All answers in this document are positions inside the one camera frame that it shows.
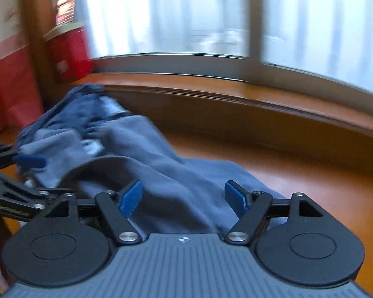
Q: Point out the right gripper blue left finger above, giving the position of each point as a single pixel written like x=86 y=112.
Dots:
x=114 y=208

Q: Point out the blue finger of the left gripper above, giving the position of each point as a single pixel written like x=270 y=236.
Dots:
x=29 y=161

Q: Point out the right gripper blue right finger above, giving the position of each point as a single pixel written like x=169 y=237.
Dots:
x=251 y=208

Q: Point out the grey-blue sweatpants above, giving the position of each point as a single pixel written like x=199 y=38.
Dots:
x=180 y=195

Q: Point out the red and pink curtain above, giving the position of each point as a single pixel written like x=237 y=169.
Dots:
x=20 y=101

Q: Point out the dark navy garment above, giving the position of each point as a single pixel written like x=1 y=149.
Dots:
x=83 y=109

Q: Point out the red box with cream lid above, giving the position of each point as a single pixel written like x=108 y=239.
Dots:
x=67 y=45

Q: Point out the window with metal bars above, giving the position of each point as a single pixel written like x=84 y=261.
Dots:
x=322 y=48

